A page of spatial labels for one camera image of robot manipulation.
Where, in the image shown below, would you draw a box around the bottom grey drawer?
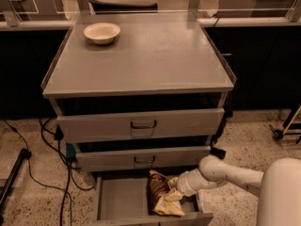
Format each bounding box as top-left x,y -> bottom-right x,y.
92,169 -> 214,226

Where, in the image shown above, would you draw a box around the middle grey drawer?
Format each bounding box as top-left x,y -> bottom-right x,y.
76,146 -> 211,171

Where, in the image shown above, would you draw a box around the grey drawer cabinet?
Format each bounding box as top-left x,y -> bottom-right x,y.
40,10 -> 237,181

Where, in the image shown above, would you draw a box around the black floor cables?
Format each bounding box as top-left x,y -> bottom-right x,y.
0,116 -> 96,226

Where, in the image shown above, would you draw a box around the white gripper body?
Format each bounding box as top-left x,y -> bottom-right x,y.
177,170 -> 201,197

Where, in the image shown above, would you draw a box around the black power plug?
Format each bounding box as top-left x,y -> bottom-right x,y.
210,147 -> 226,159

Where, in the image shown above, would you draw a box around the black metal floor stand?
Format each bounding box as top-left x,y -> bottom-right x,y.
0,149 -> 31,226

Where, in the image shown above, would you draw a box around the grey drawer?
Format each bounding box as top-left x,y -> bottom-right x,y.
57,108 -> 224,143
92,169 -> 214,226
76,146 -> 211,171

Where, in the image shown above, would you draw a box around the brown chip bag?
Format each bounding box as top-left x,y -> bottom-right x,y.
148,170 -> 185,217

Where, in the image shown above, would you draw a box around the wheeled cart base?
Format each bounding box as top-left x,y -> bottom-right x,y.
270,105 -> 301,144

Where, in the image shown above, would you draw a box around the white bowl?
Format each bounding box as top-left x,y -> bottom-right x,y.
84,23 -> 120,45

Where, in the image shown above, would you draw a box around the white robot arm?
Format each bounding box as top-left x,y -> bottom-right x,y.
166,154 -> 301,226

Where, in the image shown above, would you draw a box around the top grey drawer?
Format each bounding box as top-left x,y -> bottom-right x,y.
57,108 -> 224,143

